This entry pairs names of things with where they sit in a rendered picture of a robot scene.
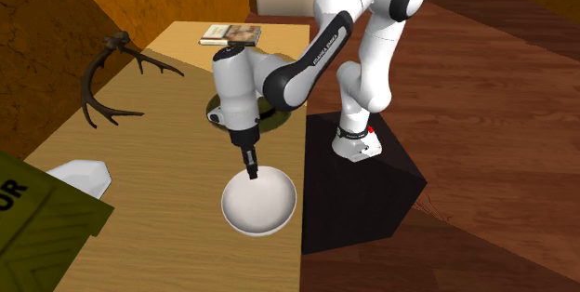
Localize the white faceted stone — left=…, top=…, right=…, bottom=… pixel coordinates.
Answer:
left=46, top=159, right=113, bottom=201

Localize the book with picture cover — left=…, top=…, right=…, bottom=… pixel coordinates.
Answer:
left=198, top=23, right=263, bottom=47

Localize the dark olive plate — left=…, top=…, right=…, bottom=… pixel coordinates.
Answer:
left=205, top=93, right=294, bottom=135

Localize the white bowl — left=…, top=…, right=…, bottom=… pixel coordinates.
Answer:
left=220, top=165, right=298, bottom=238

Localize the black robot stand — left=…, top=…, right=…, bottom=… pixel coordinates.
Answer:
left=300, top=111, right=428, bottom=256

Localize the olive green lettered box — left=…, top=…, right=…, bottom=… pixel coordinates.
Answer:
left=0, top=150, right=116, bottom=292

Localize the dark brown antler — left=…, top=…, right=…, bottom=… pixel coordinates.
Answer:
left=80, top=30, right=186, bottom=130

